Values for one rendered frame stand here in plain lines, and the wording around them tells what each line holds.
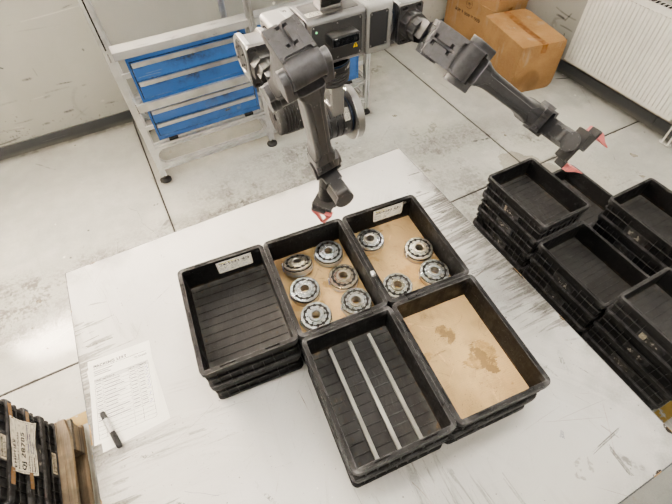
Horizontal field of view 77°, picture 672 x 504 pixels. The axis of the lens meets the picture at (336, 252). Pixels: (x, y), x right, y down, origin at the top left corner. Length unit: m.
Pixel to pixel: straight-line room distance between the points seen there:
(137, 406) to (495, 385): 1.13
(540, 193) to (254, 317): 1.64
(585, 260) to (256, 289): 1.62
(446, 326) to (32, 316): 2.32
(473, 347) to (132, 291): 1.28
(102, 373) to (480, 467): 1.26
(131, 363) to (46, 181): 2.32
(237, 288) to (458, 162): 2.17
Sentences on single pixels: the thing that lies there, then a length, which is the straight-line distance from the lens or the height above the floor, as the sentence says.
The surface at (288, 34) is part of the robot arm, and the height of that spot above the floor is 1.70.
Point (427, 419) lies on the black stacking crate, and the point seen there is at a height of 0.83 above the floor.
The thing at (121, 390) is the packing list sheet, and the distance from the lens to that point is 1.65.
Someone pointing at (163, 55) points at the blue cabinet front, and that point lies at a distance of 2.89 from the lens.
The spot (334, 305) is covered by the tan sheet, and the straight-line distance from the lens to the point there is 1.45.
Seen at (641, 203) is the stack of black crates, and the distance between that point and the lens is 2.66.
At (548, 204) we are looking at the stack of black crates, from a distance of 2.43.
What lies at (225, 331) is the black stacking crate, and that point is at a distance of 1.47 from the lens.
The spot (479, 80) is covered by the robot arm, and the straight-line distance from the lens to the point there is 1.13.
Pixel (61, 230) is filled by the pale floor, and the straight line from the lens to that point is 3.33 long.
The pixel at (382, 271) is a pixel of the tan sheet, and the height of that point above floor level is 0.83.
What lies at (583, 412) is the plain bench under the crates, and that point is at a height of 0.70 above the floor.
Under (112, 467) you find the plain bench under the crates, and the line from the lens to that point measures 1.58.
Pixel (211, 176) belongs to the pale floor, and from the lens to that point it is 3.25.
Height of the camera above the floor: 2.09
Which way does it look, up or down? 53 degrees down
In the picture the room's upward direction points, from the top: 3 degrees counter-clockwise
